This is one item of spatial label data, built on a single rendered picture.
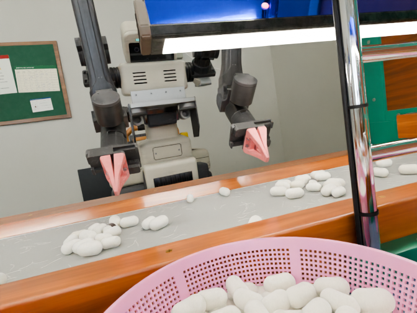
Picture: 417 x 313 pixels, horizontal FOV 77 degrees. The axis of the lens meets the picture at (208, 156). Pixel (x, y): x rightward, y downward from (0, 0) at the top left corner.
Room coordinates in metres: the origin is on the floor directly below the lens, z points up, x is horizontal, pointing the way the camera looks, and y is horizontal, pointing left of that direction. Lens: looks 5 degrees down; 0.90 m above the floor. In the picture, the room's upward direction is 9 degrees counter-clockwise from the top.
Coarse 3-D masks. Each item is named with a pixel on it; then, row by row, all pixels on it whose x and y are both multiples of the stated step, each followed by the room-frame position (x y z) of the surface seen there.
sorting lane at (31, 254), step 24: (336, 168) 0.72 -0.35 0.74; (240, 192) 0.63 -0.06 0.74; (264, 192) 0.59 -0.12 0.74; (312, 192) 0.53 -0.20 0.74; (120, 216) 0.58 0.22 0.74; (144, 216) 0.55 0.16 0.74; (168, 216) 0.52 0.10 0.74; (192, 216) 0.50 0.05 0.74; (216, 216) 0.47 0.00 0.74; (240, 216) 0.45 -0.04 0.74; (264, 216) 0.43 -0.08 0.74; (0, 240) 0.53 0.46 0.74; (24, 240) 0.51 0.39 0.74; (48, 240) 0.48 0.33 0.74; (144, 240) 0.41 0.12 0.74; (168, 240) 0.39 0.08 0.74; (0, 264) 0.40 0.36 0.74; (24, 264) 0.39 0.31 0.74; (48, 264) 0.37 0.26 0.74; (72, 264) 0.36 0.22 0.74
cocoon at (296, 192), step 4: (292, 188) 0.51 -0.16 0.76; (296, 188) 0.51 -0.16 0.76; (300, 188) 0.51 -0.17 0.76; (288, 192) 0.50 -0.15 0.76; (292, 192) 0.50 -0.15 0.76; (296, 192) 0.50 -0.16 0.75; (300, 192) 0.50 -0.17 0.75; (288, 196) 0.50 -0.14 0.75; (292, 196) 0.50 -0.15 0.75; (296, 196) 0.50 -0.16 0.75; (300, 196) 0.50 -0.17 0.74
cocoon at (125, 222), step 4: (132, 216) 0.49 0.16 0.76; (136, 216) 0.50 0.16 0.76; (120, 220) 0.49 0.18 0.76; (124, 220) 0.48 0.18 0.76; (128, 220) 0.48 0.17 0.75; (132, 220) 0.48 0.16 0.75; (136, 220) 0.49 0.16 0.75; (120, 224) 0.48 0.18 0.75; (124, 224) 0.48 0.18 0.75; (128, 224) 0.48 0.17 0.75; (132, 224) 0.48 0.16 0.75; (136, 224) 0.49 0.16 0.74
